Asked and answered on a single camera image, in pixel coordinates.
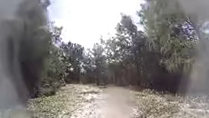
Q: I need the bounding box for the wood of trees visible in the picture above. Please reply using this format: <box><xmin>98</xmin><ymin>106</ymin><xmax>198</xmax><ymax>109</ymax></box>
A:
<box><xmin>0</xmin><ymin>0</ymin><xmax>209</xmax><ymax>103</ymax></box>

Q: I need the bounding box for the pale dirt path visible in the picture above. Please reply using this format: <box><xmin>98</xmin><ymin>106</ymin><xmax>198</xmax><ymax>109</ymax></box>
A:
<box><xmin>91</xmin><ymin>84</ymin><xmax>140</xmax><ymax>118</ymax></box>

